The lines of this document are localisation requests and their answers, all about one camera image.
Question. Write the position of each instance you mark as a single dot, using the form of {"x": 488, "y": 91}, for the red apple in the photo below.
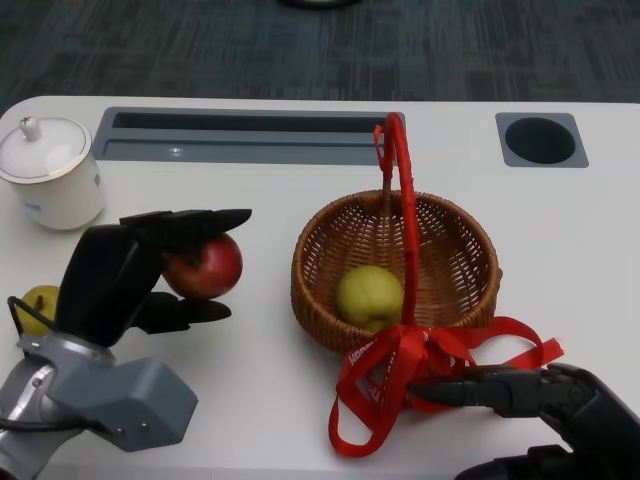
{"x": 210, "y": 267}

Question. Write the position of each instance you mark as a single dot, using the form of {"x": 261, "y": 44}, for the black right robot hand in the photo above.
{"x": 590, "y": 410}

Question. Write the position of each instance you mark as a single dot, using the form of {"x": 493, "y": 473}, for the white ceramic mug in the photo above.
{"x": 70, "y": 202}

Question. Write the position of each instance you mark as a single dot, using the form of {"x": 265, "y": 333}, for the green pear with stem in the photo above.
{"x": 42, "y": 302}

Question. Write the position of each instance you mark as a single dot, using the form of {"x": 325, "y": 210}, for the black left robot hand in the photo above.
{"x": 100, "y": 280}

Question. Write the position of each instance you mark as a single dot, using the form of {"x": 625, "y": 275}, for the green apple in basket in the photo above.
{"x": 367, "y": 295}

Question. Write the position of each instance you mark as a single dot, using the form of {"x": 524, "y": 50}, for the red printed ribbon bow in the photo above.
{"x": 400, "y": 350}

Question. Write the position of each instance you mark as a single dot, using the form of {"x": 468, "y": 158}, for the white mug lid with knob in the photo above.
{"x": 45, "y": 150}

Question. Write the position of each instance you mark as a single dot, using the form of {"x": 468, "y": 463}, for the grey table cup holder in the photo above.
{"x": 542, "y": 140}

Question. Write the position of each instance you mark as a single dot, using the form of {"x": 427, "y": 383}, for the grey table slot tray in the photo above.
{"x": 240, "y": 147}

